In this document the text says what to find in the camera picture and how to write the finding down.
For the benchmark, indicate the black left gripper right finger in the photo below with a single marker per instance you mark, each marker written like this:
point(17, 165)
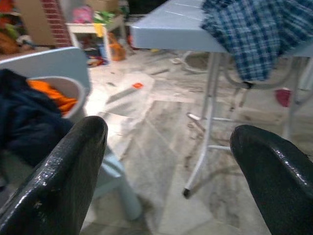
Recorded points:
point(281, 186)

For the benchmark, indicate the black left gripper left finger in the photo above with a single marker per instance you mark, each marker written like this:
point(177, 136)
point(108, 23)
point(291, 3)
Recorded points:
point(53, 186)

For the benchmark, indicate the navy garment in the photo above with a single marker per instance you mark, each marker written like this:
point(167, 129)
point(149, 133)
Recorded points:
point(29, 117)

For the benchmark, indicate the blue plaid shirt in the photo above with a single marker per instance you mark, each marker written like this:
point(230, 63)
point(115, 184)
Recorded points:
point(252, 36)

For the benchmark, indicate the magenta bowl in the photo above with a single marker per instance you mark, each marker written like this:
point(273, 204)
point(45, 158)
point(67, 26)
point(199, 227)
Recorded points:
point(283, 96)

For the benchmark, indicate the orange garment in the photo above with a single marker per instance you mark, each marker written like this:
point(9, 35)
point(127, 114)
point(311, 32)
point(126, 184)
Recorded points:
point(56, 95)

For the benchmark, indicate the white laundry basket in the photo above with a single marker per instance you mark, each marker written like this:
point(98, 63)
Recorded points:
point(73, 85)

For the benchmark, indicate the light blue plastic chair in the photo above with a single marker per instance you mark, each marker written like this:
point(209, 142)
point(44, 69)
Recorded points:
point(49, 61)

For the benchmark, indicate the small orange floor object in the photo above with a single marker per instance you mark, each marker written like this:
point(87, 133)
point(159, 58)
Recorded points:
point(138, 86)

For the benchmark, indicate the orange plastic bag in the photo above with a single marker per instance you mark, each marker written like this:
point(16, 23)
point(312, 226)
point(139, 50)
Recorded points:
point(117, 49)

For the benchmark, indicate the colourful toy pile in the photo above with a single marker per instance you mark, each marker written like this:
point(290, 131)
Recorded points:
point(9, 31)

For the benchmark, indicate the white low shelf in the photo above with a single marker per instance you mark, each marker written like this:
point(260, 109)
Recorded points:
point(83, 28)

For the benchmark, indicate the red brick pattern pillar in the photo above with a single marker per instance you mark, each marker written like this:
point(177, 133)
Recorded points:
point(56, 24)

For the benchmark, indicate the brown cardboard panel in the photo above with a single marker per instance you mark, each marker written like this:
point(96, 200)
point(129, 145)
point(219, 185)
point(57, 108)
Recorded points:
point(34, 22)

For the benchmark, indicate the pink soft bag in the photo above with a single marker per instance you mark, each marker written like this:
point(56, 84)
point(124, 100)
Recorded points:
point(83, 14)

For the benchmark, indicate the green cloth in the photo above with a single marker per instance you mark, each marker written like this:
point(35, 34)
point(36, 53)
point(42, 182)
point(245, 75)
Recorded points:
point(104, 16)

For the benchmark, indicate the cardboard box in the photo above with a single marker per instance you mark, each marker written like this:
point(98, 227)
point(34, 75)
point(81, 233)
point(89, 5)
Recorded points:
point(102, 5)

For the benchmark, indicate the white folding table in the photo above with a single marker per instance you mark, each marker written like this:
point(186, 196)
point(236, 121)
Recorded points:
point(171, 29)

